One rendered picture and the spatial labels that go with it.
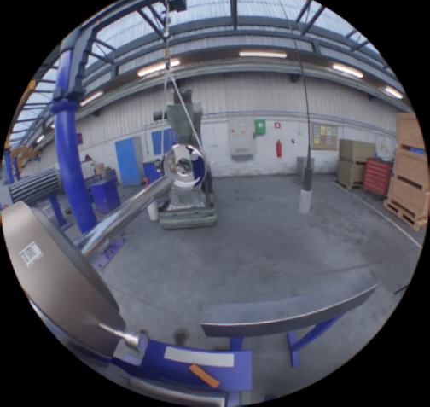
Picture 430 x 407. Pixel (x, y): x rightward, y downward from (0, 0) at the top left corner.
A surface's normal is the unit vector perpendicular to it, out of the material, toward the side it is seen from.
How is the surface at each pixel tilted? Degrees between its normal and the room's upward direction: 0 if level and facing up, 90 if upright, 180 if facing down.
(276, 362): 0
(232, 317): 0
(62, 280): 63
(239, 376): 0
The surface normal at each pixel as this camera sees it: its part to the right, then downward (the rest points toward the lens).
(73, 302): 0.92, -0.34
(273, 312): -0.09, -0.94
